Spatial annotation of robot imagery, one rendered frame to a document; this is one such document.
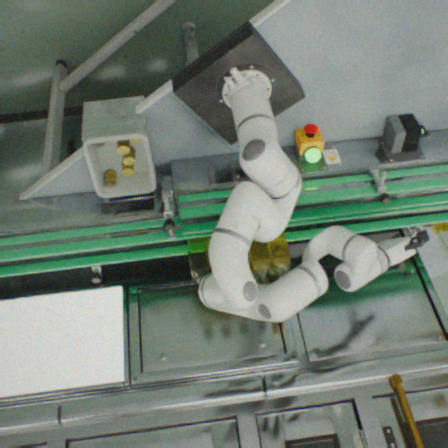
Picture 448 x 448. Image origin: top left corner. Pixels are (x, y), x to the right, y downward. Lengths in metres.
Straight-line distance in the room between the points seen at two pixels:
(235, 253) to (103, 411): 0.64
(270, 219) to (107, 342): 0.67
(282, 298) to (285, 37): 0.66
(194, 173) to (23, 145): 0.91
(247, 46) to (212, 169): 0.41
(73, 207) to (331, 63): 0.85
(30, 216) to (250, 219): 0.79
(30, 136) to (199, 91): 1.07
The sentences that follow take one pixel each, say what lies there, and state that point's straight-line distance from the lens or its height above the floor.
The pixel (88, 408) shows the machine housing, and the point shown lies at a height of 1.37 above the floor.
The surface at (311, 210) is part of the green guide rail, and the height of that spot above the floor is 0.94.
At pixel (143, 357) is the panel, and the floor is 1.24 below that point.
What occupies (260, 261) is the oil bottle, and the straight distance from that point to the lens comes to 1.55.
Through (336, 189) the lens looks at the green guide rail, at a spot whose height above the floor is 0.93.
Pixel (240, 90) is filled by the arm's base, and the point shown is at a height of 0.87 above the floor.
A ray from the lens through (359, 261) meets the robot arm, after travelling 1.33.
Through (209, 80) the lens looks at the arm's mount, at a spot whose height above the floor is 0.81.
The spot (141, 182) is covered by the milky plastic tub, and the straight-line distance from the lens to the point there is 1.64.
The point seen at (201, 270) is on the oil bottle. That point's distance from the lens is 1.54.
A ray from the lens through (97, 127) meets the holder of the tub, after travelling 1.52.
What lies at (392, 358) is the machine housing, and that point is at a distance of 1.63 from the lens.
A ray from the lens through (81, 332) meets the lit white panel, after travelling 1.67.
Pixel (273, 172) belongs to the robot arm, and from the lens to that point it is 1.21.
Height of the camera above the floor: 1.96
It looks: 39 degrees down
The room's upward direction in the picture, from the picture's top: 170 degrees clockwise
